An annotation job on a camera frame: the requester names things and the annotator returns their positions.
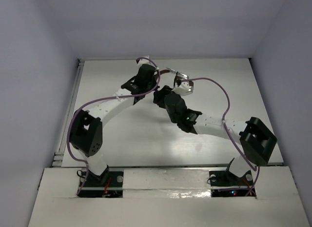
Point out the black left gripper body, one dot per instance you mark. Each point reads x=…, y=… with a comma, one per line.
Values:
x=153, y=78

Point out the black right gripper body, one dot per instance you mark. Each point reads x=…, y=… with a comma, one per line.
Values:
x=166, y=91

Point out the brown silver headphones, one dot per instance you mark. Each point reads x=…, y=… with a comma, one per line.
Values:
x=179, y=77

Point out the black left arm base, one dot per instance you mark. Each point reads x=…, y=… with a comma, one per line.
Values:
x=110, y=185

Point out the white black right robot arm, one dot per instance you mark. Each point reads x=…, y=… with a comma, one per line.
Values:
x=252, y=138

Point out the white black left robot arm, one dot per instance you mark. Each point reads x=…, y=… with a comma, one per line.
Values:
x=85, y=134

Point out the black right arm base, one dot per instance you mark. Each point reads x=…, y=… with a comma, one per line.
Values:
x=226, y=184

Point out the white foil-taped front panel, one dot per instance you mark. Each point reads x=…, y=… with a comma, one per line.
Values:
x=168, y=198

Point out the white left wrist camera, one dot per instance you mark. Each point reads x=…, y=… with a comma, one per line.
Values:
x=141, y=61

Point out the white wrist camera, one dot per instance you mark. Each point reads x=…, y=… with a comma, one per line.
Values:
x=183, y=89
x=141, y=61

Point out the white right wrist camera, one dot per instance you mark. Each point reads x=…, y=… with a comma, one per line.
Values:
x=183, y=89

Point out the aluminium rail left edge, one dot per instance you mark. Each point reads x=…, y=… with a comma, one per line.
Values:
x=61, y=146

